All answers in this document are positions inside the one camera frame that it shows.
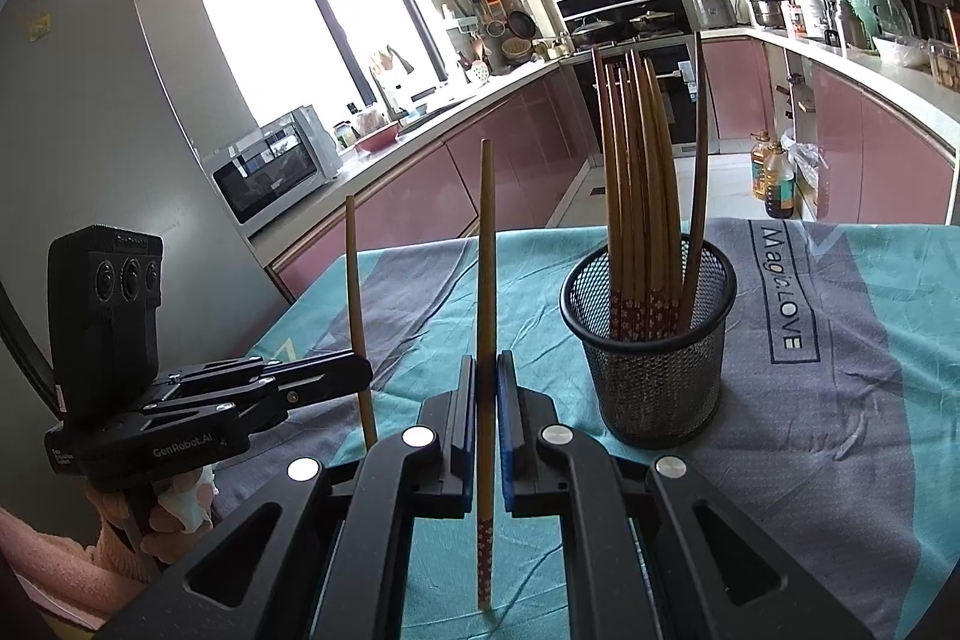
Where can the white finger bandage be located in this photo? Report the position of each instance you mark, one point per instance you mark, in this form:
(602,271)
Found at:
(187,497)

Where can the steel pot with lid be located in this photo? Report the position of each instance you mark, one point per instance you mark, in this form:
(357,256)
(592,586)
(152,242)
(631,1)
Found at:
(651,24)

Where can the black mesh cup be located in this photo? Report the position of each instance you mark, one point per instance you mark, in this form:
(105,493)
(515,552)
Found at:
(652,370)

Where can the yellow cooking oil bottle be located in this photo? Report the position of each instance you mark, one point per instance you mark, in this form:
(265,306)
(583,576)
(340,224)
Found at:
(763,168)

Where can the white microwave oven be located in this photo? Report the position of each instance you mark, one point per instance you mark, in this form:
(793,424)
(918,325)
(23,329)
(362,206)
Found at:
(277,168)

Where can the pink base cabinet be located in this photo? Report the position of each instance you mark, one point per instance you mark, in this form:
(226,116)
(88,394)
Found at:
(450,160)
(862,138)

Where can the grey refrigerator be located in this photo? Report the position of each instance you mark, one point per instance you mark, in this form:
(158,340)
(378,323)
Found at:
(112,123)

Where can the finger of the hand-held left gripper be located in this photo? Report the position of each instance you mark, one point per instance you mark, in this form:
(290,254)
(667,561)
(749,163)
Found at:
(315,377)

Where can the round steel pot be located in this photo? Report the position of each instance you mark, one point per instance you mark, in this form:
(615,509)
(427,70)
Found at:
(765,6)

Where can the dark brown wooden utensil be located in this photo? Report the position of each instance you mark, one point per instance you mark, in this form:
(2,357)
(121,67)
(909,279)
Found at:
(699,175)

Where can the dark sauce bottle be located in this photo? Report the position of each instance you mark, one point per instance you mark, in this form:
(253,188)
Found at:
(781,190)

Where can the clear plastic bag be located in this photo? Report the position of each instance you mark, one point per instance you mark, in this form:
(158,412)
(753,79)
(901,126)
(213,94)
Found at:
(806,171)

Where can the green glass cover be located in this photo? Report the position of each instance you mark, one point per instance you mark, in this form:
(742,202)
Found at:
(877,3)

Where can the person's left hand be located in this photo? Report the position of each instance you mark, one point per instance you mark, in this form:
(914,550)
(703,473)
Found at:
(169,535)

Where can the black wok with lid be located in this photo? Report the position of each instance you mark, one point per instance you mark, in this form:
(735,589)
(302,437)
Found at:
(594,33)

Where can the hanging kitchen utensils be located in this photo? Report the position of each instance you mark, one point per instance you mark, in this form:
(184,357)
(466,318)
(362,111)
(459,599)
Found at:
(495,25)

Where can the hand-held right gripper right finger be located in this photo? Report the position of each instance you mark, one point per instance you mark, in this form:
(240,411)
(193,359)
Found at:
(504,415)

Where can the stainless steel thermos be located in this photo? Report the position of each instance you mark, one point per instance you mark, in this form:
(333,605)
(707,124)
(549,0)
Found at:
(847,24)

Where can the black built-in oven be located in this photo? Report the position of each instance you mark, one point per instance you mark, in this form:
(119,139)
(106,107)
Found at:
(679,85)

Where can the bundle of brown chopsticks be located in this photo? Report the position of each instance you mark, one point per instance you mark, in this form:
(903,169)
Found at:
(637,197)

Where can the wooden chopstick floral end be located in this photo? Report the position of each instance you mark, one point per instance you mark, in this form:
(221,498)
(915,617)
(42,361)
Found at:
(487,272)
(355,280)

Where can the person's left forearm pink sleeve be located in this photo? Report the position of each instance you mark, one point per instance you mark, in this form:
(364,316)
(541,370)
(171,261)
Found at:
(60,565)

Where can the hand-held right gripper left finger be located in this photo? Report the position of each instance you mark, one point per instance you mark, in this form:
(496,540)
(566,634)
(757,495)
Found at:
(469,415)

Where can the clear snack container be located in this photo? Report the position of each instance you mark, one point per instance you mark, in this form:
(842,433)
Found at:
(945,64)

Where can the kitchen window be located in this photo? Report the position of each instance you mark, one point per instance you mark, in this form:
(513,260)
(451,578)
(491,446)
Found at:
(300,25)

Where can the teal and grey tablecloth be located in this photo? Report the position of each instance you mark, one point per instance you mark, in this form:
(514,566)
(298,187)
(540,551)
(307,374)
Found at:
(825,422)

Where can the red bowl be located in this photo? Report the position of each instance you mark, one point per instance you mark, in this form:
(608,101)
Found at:
(375,139)

